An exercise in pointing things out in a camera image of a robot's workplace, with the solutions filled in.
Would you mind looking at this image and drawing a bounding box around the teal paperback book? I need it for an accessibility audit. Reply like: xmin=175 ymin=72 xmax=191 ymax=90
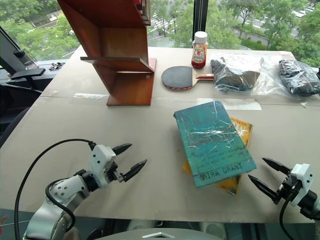
xmin=173 ymin=100 xmax=258 ymax=189

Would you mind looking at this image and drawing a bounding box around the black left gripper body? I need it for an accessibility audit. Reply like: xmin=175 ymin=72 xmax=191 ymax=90
xmin=106 ymin=161 xmax=126 ymax=185

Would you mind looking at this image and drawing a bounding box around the plastic bag with black items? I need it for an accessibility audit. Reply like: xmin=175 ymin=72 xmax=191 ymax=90
xmin=250 ymin=55 xmax=320 ymax=101

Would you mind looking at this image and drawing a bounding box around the wooden shelf stand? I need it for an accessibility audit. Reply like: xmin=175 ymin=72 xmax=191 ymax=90
xmin=57 ymin=0 xmax=158 ymax=107

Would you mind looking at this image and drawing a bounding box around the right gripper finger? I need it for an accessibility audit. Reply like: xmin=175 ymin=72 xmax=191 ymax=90
xmin=247 ymin=174 xmax=279 ymax=201
xmin=261 ymin=157 xmax=292 ymax=176

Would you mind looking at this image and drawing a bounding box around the black monitor stand base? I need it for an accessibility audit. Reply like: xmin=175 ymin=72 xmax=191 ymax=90
xmin=10 ymin=67 xmax=46 ymax=81

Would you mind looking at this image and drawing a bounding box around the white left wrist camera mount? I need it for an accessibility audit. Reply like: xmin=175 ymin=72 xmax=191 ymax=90
xmin=88 ymin=144 xmax=118 ymax=188

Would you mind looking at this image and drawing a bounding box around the black window frame post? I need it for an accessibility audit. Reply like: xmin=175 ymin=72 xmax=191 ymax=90
xmin=193 ymin=0 xmax=209 ymax=49

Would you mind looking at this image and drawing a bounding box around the yellow paperback book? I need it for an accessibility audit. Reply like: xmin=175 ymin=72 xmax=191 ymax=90
xmin=181 ymin=115 xmax=254 ymax=197

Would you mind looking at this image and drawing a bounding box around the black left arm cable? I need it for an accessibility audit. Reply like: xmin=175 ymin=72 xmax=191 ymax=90
xmin=13 ymin=138 xmax=97 ymax=240

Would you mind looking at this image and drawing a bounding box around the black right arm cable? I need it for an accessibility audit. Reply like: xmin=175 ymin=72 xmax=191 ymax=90
xmin=279 ymin=194 xmax=301 ymax=240

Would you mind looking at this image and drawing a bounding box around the plastic bag with black item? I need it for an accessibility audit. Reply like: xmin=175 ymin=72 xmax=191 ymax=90
xmin=209 ymin=56 xmax=262 ymax=95

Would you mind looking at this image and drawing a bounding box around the small black clips pile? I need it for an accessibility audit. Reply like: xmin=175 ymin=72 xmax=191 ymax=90
xmin=48 ymin=61 xmax=67 ymax=72

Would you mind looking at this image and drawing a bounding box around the red bottle with white cap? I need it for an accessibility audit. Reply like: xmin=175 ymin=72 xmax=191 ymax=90
xmin=190 ymin=31 xmax=209 ymax=69

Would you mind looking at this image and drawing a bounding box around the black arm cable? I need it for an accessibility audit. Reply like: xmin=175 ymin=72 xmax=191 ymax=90
xmin=279 ymin=194 xmax=301 ymax=240
xmin=13 ymin=138 xmax=97 ymax=240

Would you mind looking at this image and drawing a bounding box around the grey robot torso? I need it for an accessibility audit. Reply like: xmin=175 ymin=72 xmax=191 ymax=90
xmin=94 ymin=230 xmax=226 ymax=240

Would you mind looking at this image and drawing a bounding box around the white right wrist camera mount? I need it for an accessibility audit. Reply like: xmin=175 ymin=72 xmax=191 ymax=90
xmin=289 ymin=163 xmax=314 ymax=209

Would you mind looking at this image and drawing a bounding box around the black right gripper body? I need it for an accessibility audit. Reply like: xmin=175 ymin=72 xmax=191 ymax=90
xmin=272 ymin=169 xmax=304 ymax=206

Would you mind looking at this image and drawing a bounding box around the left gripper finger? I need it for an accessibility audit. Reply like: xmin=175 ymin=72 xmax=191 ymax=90
xmin=123 ymin=158 xmax=148 ymax=183
xmin=111 ymin=143 xmax=133 ymax=156

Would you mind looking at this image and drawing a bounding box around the black table tennis paddle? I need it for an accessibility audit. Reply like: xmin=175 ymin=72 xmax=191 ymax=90
xmin=160 ymin=65 xmax=216 ymax=91

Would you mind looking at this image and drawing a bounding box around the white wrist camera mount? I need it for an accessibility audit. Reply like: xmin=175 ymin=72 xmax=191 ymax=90
xmin=88 ymin=144 xmax=118 ymax=188
xmin=289 ymin=163 xmax=314 ymax=209

